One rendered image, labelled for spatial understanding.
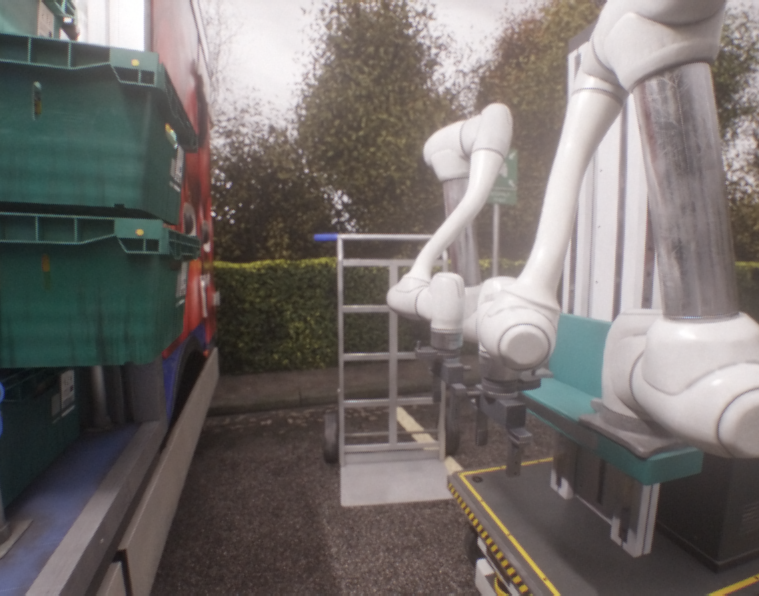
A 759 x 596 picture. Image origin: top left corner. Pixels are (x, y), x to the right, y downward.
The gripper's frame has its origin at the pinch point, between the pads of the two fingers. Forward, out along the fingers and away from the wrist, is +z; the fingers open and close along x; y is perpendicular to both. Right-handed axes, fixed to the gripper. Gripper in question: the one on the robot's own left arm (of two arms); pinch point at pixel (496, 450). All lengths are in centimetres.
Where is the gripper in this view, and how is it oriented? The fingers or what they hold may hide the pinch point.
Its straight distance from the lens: 90.4
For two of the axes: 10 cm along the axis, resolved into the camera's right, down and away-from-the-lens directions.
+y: -9.7, 0.2, -2.3
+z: 0.0, 10.0, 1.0
